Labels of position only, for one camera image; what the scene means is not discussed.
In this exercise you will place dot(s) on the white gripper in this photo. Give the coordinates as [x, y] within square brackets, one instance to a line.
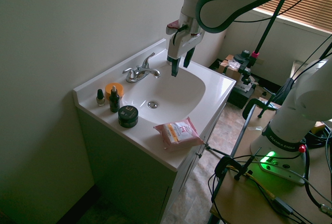
[181, 45]

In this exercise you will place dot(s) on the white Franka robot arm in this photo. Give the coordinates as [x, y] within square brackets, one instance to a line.
[293, 104]

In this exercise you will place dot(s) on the white sink vanity top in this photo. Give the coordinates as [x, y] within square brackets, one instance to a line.
[176, 91]

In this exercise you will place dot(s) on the brown cardboard box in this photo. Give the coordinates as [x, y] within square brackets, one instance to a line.
[230, 71]

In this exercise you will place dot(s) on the chrome sink drain stopper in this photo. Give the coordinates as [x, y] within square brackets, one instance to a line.
[153, 104]

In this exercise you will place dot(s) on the orange round jar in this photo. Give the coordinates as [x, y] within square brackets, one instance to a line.
[119, 89]

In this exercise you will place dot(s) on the black equipment case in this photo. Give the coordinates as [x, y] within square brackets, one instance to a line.
[243, 94]

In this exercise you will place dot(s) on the pink wet wipes pack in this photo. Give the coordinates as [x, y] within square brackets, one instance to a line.
[179, 133]

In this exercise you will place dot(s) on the black round jar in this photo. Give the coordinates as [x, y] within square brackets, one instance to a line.
[128, 117]

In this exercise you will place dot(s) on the dark dropper bottle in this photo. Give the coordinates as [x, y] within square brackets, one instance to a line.
[114, 102]

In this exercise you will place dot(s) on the black c-clamp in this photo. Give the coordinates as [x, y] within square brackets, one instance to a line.
[252, 103]
[228, 165]

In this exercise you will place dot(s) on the small nail polish bottle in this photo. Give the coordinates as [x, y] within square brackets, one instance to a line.
[100, 99]

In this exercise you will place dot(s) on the black tripod leg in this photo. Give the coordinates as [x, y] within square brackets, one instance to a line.
[218, 151]

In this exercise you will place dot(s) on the dark grey cloth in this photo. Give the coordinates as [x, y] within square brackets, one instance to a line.
[284, 91]

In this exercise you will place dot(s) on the white vanity cabinet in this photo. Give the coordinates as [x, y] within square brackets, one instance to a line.
[135, 182]

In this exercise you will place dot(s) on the wooden window blinds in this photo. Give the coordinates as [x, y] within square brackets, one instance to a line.
[306, 8]

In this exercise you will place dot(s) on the red emergency stop button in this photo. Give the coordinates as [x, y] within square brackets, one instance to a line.
[302, 148]

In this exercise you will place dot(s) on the wooden robot table board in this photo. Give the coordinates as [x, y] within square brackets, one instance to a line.
[249, 200]

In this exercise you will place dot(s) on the red white wrist camera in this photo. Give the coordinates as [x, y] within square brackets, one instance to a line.
[172, 26]

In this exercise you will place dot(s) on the black camera on stand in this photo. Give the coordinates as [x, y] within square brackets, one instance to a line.
[242, 56]

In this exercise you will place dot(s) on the black camera stand pole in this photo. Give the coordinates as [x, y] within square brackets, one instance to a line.
[268, 29]

